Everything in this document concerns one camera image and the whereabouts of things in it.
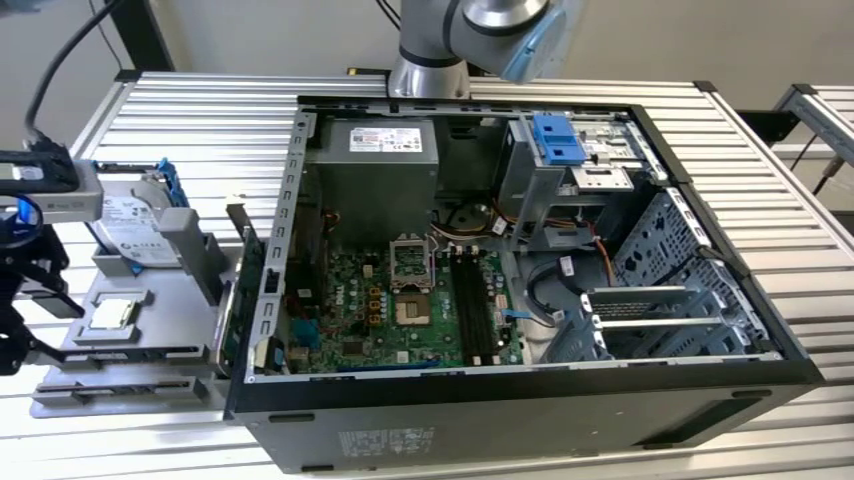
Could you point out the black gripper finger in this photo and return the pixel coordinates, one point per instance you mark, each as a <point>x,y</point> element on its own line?
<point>61,297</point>

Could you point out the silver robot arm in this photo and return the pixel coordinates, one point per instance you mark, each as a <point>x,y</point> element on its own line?
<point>428,75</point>

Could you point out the black PC case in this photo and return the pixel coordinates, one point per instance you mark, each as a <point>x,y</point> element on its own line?
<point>468,430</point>

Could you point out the silver CPU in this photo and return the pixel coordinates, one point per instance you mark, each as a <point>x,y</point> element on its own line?
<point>117,312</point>

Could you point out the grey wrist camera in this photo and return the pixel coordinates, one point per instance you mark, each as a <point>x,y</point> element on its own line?
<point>74,202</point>

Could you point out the black RAM slot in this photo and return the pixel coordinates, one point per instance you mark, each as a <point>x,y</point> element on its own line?
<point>465,300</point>
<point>486,310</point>

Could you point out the CPU socket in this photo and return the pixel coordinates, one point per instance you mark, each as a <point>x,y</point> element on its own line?
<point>414,310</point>

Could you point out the grey metal drive bay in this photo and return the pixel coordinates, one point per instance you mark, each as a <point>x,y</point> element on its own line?
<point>534,200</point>

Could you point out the black case fan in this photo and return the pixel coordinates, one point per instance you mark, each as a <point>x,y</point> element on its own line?
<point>309,240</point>

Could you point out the green motherboard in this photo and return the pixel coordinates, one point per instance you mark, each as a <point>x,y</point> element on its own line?
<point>414,345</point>

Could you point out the grey parts rack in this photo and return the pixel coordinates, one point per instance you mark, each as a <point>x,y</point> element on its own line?
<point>167,320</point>

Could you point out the metal slat side table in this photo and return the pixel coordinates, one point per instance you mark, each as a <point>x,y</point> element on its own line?
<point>821,115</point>

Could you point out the grey power supply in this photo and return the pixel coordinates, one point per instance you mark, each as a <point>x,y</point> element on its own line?
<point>374,200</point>

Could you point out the black metal post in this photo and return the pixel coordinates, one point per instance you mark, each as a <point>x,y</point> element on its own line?
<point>150,35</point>

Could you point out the green graphics card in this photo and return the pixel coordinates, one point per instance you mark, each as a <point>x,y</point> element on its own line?
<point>250,270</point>

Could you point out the perforated metal disk bay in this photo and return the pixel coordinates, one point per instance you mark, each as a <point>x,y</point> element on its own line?
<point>668,235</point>

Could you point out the black round speaker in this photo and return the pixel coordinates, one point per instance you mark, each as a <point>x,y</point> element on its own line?
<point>470,220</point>

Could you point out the hard disk in blue carrier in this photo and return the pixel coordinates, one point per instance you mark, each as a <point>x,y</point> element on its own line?
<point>134,225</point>

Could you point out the blue expansion slot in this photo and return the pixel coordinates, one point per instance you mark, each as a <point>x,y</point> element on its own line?
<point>394,368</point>

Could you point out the blue plastic drive latch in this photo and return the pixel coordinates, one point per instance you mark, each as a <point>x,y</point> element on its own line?
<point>554,145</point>

